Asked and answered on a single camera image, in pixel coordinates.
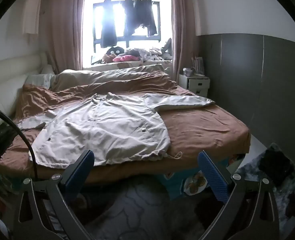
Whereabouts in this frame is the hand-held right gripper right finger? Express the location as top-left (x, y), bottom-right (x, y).
top-left (198, 151), bottom-right (281, 240)

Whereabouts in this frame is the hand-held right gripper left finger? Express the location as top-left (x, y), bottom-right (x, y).
top-left (14, 150), bottom-right (95, 240)

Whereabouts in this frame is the dark clothes pile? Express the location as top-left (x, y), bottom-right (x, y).
top-left (0, 122), bottom-right (20, 165)

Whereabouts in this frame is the teal cartoon bed sheet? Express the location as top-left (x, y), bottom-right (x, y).
top-left (162, 152), bottom-right (245, 200)

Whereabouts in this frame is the grey fluffy rug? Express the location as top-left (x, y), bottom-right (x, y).
top-left (234, 142), bottom-right (295, 233)

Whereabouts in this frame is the brown duvet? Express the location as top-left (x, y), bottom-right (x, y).
top-left (0, 71), bottom-right (251, 185)

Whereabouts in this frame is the black bag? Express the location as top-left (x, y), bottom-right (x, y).
top-left (259, 145), bottom-right (295, 187)

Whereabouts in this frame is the white nightstand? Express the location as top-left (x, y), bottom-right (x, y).
top-left (179, 74), bottom-right (210, 98)

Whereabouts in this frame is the beige blanket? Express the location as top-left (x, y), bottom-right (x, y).
top-left (51, 64), bottom-right (168, 92)

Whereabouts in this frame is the light patterned pillow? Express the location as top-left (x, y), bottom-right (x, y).
top-left (25, 74), bottom-right (55, 90)

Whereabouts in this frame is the white pillow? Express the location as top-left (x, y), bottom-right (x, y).
top-left (40, 64), bottom-right (54, 75)

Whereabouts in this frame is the pink cushion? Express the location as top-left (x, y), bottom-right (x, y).
top-left (112, 54), bottom-right (139, 63)

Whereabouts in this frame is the white padded headboard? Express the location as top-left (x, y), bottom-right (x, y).
top-left (0, 52), bottom-right (49, 140)

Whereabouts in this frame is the black plush toy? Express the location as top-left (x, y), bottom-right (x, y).
top-left (105, 46), bottom-right (125, 58)

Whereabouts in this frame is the grey plush toy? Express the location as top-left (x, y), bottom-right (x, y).
top-left (162, 38), bottom-right (173, 60)

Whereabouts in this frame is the pink curtain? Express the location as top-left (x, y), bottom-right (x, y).
top-left (171, 0), bottom-right (196, 83)
top-left (41, 0), bottom-right (86, 72)

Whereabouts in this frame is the long black hanging garment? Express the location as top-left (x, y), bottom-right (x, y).
top-left (100, 0), bottom-right (118, 48)

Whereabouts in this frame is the black cable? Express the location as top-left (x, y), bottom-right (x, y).
top-left (0, 104), bottom-right (39, 180)

